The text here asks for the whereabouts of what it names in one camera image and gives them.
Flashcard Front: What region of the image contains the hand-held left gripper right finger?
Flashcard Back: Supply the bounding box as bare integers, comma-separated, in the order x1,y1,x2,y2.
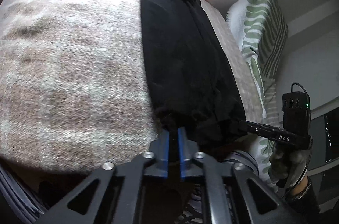
177,128,308,224

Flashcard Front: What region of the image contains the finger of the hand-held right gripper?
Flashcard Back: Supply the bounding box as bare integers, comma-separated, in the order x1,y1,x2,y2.
239,120,266,138

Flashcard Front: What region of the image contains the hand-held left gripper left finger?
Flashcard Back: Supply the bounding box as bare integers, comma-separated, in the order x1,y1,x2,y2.
34,129,170,224

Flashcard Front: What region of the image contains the black garment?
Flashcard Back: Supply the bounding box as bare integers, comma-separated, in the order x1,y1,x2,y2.
136,0,245,163

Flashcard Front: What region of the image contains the person's right hand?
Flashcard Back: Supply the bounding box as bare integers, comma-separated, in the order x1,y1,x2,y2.
268,137,313,189

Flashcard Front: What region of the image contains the dark glossy furniture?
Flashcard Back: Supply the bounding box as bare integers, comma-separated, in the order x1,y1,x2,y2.
307,107,339,177

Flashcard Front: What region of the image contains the beige dotted bedsheet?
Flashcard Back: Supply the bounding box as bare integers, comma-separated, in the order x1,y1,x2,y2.
197,0,264,125

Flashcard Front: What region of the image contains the person's striped clothing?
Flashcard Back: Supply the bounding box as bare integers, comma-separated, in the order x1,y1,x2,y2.
0,149,259,224

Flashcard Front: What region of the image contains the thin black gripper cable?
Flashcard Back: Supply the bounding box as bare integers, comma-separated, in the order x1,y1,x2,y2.
291,82,311,103

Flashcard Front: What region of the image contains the beaded bracelet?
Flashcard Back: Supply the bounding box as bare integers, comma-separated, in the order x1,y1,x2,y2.
287,182,311,200

